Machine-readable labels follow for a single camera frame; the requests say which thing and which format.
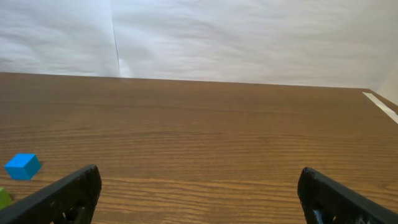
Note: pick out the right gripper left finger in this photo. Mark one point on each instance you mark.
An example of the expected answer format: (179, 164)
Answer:
(56, 199)

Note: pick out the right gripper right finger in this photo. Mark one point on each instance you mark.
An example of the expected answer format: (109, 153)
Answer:
(335, 199)

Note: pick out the blue cube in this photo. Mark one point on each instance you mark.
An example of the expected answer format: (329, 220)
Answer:
(21, 166)

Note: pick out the green cube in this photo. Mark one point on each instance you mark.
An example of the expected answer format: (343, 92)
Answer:
(4, 198)

